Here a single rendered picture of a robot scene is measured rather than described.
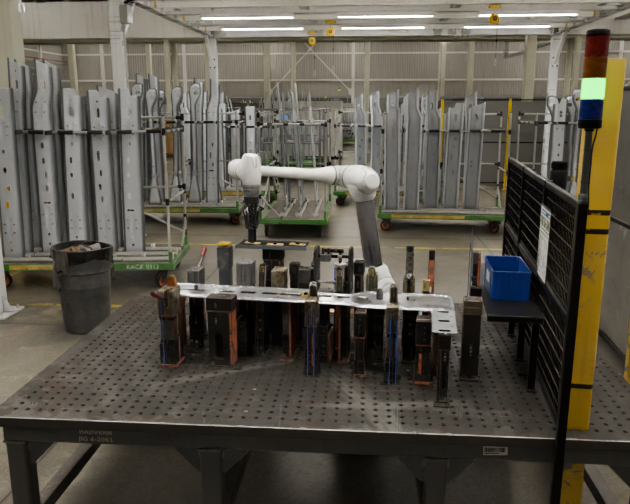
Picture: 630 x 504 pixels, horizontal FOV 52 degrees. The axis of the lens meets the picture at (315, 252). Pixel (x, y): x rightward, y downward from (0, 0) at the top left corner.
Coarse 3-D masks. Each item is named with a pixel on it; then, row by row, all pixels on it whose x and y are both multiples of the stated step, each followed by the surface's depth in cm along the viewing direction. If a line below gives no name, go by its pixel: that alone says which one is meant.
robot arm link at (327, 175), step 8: (232, 160) 340; (240, 160) 332; (232, 168) 332; (264, 168) 341; (272, 168) 341; (280, 168) 341; (288, 168) 341; (296, 168) 340; (304, 168) 341; (320, 168) 343; (328, 168) 344; (232, 176) 335; (272, 176) 343; (280, 176) 342; (288, 176) 341; (296, 176) 340; (304, 176) 339; (312, 176) 340; (320, 176) 341; (328, 176) 342; (336, 176) 344
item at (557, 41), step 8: (552, 40) 1327; (560, 40) 1325; (552, 48) 1329; (560, 48) 1301; (552, 56) 1333; (552, 64) 1335; (552, 72) 1340; (552, 80) 1343; (552, 88) 1347; (552, 104) 1354; (544, 128) 1376; (544, 136) 1375; (544, 144) 1374; (544, 152) 1376; (544, 160) 1380; (544, 168) 1384; (544, 176) 1388
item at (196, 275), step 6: (192, 270) 318; (198, 270) 318; (204, 270) 325; (192, 276) 318; (198, 276) 318; (204, 276) 325; (192, 282) 319; (198, 282) 318; (204, 282) 326; (204, 306) 329; (204, 312) 328; (204, 318) 328; (204, 324) 329; (204, 330) 329; (192, 336) 326; (204, 336) 328
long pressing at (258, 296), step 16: (192, 288) 308; (208, 288) 308; (224, 288) 308; (240, 288) 308; (256, 288) 308; (272, 288) 308; (288, 288) 307; (336, 304) 286; (352, 304) 284; (368, 304) 283; (384, 304) 283; (400, 304) 283; (416, 304) 283; (432, 304) 283; (448, 304) 283
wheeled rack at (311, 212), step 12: (276, 120) 1066; (288, 120) 1066; (300, 120) 1065; (324, 120) 1063; (276, 156) 1081; (276, 180) 1089; (276, 192) 1094; (324, 192) 906; (264, 204) 924; (276, 204) 1049; (288, 204) 1032; (312, 204) 1049; (324, 204) 910; (264, 216) 939; (276, 216) 936; (288, 216) 936; (300, 216) 927; (312, 216) 927; (324, 216) 912
